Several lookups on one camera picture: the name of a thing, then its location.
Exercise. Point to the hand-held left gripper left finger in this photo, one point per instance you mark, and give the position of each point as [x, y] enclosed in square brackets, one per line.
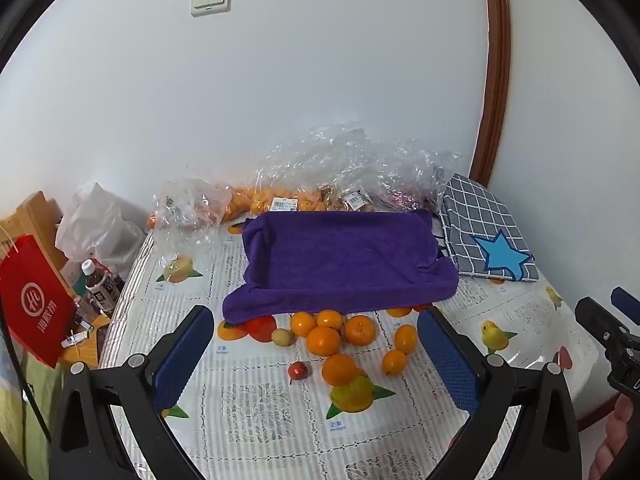
[182, 355]

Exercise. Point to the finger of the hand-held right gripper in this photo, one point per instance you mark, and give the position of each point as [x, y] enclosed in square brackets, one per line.
[626, 302]
[597, 317]

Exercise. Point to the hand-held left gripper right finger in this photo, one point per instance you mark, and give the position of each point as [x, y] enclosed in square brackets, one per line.
[447, 360]

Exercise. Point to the oval orange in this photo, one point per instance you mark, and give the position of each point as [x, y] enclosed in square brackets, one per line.
[394, 362]
[405, 338]

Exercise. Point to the large orange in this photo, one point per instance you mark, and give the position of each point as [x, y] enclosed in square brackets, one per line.
[360, 330]
[340, 370]
[324, 341]

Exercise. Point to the small yellow fruit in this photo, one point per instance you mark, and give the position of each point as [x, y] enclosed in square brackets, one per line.
[281, 337]

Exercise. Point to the small red fruit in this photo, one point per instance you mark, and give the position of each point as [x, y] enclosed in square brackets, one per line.
[298, 370]

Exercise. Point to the small round orange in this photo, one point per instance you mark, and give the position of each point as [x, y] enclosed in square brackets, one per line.
[330, 319]
[302, 323]

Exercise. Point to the person's right hand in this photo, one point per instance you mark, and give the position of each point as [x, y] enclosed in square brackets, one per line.
[612, 440]

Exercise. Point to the fruit printed tablecloth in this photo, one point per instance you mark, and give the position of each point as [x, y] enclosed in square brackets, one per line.
[260, 410]

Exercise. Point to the drink bottle white cap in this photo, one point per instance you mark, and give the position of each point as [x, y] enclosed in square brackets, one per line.
[101, 290]

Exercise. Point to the purple towel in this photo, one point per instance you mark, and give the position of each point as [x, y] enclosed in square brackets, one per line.
[340, 260]

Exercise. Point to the grey checked cloth blue star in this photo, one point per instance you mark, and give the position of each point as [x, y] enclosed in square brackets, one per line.
[475, 215]

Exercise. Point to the crumpled clear plastic bag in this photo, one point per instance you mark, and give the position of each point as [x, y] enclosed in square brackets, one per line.
[185, 205]

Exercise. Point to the white plastic bag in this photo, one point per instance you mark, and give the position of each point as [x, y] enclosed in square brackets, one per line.
[95, 225]

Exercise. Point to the red paper bag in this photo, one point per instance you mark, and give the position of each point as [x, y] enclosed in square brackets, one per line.
[35, 300]

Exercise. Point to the green cloth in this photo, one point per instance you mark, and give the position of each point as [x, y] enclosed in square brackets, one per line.
[30, 410]

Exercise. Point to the clear plastic bag of oranges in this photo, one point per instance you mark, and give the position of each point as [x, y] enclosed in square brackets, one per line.
[250, 200]

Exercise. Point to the clear plastic bag red fruit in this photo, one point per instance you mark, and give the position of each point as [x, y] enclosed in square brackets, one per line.
[415, 180]

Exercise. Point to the clear plastic bag brown fruit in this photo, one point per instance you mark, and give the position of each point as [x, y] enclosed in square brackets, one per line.
[350, 180]

